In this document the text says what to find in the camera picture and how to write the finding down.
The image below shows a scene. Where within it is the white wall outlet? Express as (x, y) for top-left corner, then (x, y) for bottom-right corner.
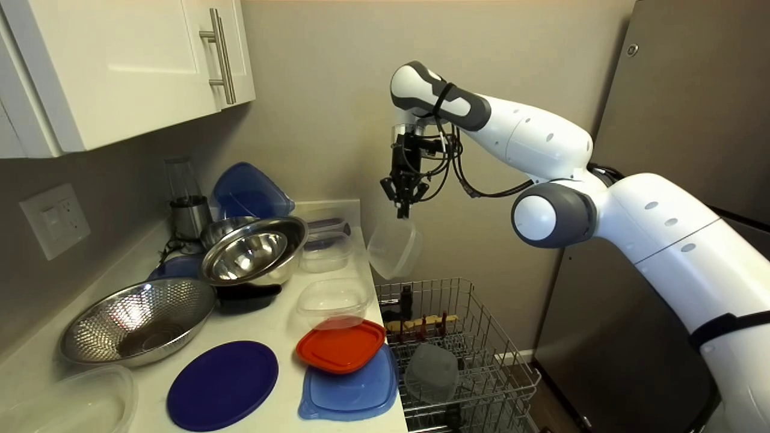
(16, 183), (93, 264)

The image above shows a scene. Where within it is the large clear plastic bowl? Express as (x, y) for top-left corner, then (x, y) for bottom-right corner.
(0, 364), (139, 433)

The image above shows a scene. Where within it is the black cable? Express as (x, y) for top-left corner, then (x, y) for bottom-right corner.
(416, 78), (536, 202)

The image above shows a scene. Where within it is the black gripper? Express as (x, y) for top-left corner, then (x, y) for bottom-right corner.
(377, 127), (431, 222)

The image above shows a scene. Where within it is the steel mixing bowl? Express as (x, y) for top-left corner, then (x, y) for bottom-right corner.
(198, 213), (311, 289)

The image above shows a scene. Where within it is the metal colander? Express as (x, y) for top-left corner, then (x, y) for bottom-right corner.
(59, 277), (219, 371)

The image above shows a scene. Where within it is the grey refrigerator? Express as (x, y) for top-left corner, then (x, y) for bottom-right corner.
(531, 0), (770, 433)

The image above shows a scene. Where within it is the dark bottle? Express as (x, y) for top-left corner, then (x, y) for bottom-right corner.
(389, 283), (416, 325)

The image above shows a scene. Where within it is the light blue square lid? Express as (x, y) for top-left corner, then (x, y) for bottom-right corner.
(296, 343), (402, 424)

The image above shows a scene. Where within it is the clear container with dark lid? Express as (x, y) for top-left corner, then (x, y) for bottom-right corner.
(298, 213), (353, 248)

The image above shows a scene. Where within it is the silver cabinet handle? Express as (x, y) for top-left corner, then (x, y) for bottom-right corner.
(198, 8), (240, 107)

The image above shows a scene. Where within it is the grey wire dish rack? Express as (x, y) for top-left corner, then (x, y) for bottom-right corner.
(376, 277), (544, 433)

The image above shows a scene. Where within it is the dark blue round lid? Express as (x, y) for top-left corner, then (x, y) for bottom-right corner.
(163, 339), (281, 433)

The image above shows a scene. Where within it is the orange plastic lid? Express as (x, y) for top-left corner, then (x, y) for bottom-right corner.
(293, 315), (389, 378)

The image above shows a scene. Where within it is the white wall cabinet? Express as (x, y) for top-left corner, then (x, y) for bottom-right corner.
(0, 0), (259, 160)

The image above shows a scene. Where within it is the wooden utensil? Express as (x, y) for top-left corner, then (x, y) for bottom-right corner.
(382, 309), (463, 339)

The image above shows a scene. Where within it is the grey plastic container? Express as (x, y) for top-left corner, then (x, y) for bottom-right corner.
(402, 339), (463, 407)

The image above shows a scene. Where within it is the blender jar with metal base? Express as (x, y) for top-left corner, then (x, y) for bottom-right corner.
(162, 154), (215, 243)

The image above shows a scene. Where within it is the small clear plastic container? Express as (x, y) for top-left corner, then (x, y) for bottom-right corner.
(296, 243), (357, 277)

